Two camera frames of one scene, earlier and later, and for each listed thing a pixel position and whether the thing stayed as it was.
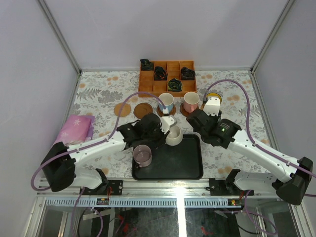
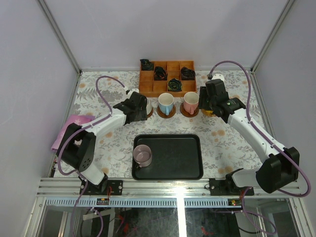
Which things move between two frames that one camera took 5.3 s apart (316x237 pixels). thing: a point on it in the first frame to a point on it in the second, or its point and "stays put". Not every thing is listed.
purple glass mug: x=142 y=154 stays put
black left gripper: x=160 y=135 to x=142 y=108
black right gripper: x=217 y=118 to x=203 y=95
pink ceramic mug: x=190 y=101 stays put
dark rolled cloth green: x=175 y=85 stays put
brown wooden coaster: x=172 y=112 stays put
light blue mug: x=167 y=99 stays put
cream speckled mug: x=175 y=137 to x=148 y=108
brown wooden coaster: x=183 y=111 stays put
